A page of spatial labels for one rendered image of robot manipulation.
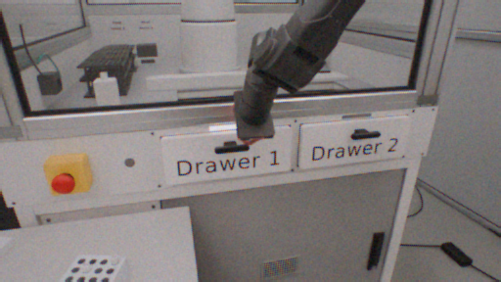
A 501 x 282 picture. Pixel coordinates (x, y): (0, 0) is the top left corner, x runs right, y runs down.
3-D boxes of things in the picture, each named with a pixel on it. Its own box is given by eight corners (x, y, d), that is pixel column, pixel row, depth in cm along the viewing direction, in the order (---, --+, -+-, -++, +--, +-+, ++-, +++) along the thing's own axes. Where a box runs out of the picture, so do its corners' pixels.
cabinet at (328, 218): (381, 344, 121) (431, 156, 88) (89, 421, 99) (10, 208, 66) (293, 204, 205) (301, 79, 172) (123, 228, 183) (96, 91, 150)
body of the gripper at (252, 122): (264, 94, 64) (271, 70, 58) (273, 139, 60) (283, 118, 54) (232, 96, 63) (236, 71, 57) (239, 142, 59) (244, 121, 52)
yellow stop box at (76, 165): (89, 194, 64) (80, 162, 61) (49, 199, 62) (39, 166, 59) (94, 181, 68) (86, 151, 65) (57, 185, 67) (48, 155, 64)
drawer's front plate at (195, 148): (290, 170, 77) (293, 127, 73) (165, 185, 71) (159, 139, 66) (288, 166, 79) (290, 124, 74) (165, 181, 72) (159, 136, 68)
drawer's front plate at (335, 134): (403, 157, 84) (412, 117, 79) (299, 169, 78) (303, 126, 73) (399, 154, 85) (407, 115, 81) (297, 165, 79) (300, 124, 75)
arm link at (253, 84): (244, 83, 48) (281, 91, 49) (250, 50, 52) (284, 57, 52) (239, 109, 55) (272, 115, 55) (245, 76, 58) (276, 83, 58)
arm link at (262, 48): (268, 49, 43) (316, 77, 47) (276, -7, 48) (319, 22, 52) (226, 90, 52) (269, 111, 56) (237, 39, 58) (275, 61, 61)
